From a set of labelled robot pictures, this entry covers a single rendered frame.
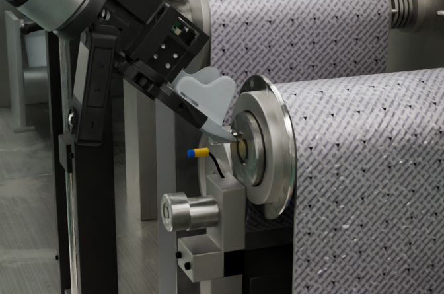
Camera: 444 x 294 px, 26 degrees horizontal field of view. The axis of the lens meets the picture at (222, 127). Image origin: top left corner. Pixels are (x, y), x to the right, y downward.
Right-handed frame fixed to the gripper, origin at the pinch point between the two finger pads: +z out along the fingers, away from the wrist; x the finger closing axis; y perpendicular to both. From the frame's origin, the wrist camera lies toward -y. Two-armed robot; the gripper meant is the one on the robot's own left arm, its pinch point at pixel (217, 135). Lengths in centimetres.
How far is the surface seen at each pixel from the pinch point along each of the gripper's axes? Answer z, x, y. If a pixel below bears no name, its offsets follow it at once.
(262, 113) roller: 0.1, -4.9, 4.5
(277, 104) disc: 0.2, -6.0, 6.1
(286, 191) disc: 5.4, -8.4, -0.2
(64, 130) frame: -0.8, 35.8, -12.2
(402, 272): 22.9, -8.3, 0.3
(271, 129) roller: 0.9, -6.6, 3.7
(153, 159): 26, 66, -11
